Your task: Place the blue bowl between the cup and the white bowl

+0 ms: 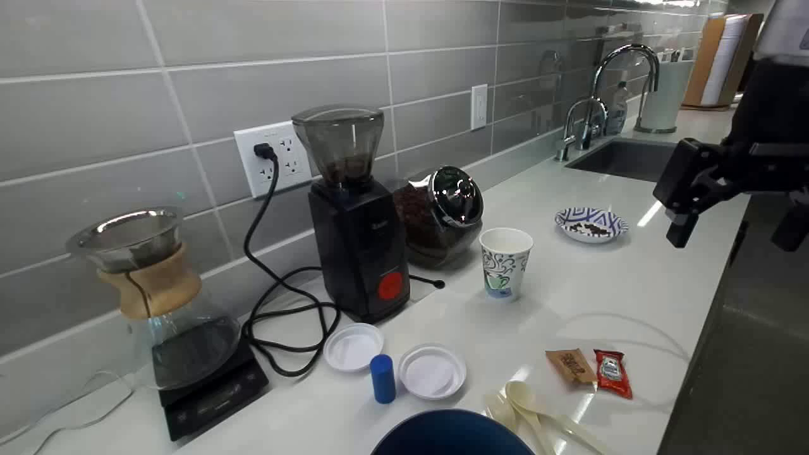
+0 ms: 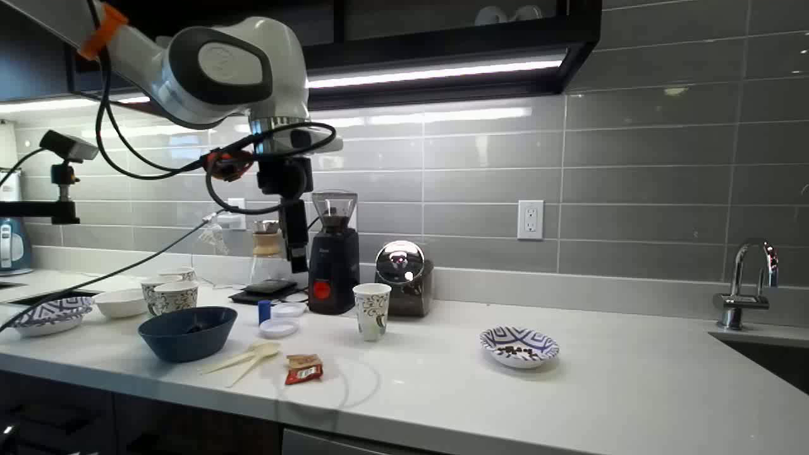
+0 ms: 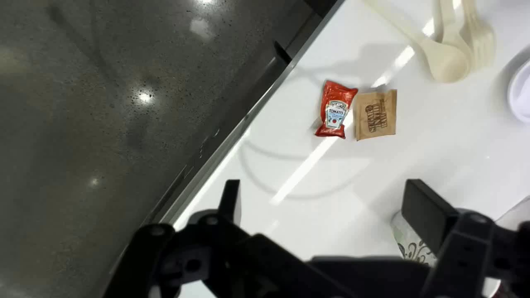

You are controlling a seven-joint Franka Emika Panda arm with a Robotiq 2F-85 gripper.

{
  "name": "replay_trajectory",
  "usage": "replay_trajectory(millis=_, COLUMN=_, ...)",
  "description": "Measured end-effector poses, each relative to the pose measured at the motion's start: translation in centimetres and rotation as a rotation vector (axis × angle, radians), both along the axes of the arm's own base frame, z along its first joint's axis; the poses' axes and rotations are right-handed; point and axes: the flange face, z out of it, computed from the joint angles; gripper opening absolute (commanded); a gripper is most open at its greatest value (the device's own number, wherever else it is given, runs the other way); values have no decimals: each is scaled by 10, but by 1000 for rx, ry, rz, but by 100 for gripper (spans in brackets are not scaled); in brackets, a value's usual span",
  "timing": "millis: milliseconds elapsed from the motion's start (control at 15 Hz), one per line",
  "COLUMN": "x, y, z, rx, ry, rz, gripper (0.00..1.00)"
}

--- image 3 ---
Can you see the cream plastic spoon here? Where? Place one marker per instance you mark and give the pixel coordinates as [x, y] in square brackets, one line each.
[447, 60]

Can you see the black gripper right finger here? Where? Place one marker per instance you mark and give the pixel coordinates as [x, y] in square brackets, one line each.
[427, 213]

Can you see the patterned paper cup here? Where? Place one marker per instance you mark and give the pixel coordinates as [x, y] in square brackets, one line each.
[411, 246]

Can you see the cream plastic fork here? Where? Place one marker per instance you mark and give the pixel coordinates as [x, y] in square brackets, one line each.
[480, 39]

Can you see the brown sauce packet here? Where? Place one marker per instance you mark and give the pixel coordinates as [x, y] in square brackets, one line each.
[374, 115]

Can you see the red ketchup packet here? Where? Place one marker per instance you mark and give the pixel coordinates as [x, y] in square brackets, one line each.
[334, 110]

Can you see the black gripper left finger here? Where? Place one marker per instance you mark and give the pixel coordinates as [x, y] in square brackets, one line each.
[220, 249]

